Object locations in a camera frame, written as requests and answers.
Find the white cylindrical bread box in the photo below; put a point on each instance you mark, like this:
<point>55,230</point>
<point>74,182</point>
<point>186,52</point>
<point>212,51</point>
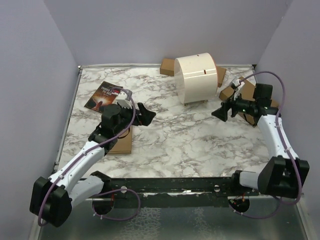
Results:
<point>196,78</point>

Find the closed brown cardboard box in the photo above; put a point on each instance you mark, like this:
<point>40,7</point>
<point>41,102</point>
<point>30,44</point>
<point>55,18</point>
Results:
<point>243,97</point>

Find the dark paperback book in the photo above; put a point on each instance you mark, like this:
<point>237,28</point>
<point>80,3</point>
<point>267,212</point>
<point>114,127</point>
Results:
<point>105,95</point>

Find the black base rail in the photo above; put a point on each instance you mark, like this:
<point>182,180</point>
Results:
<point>172,192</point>

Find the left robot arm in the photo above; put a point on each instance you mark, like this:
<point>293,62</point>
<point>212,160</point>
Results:
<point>53,198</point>

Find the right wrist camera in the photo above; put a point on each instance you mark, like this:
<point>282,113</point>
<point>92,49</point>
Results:
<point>237,84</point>

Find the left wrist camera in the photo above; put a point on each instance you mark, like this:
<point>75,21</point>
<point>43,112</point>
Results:
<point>123,99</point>

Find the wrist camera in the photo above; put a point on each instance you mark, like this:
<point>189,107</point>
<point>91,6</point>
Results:
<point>237,84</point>
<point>123,99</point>

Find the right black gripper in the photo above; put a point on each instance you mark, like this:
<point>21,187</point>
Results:
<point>222,112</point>

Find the brown cardboard piece behind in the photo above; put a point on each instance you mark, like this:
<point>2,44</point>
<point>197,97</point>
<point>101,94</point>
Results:
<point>220,75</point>

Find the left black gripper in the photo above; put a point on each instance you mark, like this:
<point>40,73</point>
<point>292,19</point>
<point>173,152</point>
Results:
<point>146,118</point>

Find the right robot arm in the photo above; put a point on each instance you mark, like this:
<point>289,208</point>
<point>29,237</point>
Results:
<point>285,173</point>

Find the small brown box behind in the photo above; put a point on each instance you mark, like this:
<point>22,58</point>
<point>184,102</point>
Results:
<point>167,67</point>

